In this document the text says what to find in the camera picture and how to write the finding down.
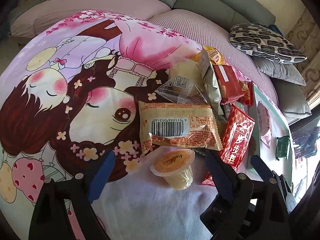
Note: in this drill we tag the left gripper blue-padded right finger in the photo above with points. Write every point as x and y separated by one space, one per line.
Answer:
222 174

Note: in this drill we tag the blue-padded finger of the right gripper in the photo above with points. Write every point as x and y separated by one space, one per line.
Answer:
261 168

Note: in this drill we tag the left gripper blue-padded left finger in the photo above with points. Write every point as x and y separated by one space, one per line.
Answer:
100 178

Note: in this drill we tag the green mung cake packet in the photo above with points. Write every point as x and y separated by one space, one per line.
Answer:
282 147

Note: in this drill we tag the teal cardboard box lid tray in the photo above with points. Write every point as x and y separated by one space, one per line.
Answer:
279 128

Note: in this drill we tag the orange jelly cup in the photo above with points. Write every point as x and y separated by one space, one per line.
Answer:
175 168

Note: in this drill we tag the red patterned cake packet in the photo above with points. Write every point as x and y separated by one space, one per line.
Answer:
236 137

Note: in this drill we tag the orange barcode bread packet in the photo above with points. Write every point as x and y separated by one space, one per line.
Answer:
178 125

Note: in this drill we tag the pink bread packet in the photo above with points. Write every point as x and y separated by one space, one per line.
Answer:
265 128

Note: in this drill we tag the white cream snack packet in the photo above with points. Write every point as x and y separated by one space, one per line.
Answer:
210 82

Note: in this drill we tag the dark red biscuit packet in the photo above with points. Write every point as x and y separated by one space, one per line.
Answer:
228 84

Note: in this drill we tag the small red orange snack packet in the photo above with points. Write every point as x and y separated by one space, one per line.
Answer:
248 93

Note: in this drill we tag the clear round bun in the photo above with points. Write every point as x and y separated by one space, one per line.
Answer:
184 84

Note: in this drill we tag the yellow cake packet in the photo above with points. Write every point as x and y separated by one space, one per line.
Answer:
214 57

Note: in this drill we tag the black folding rack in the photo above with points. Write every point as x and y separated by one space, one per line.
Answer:
305 144

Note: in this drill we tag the grey-green piped cushion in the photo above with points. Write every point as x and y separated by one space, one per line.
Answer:
291 100

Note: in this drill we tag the pink cartoon girl cloth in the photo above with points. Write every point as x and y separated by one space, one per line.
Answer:
72 94

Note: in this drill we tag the grey pillow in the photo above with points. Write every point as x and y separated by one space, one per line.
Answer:
287 72

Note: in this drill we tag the black white patterned pillow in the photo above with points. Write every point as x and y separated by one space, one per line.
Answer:
257 40

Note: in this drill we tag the brown patterned curtain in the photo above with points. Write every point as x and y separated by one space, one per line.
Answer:
305 36

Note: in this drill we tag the blue garment behind pillows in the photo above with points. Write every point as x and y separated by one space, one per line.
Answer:
274 28

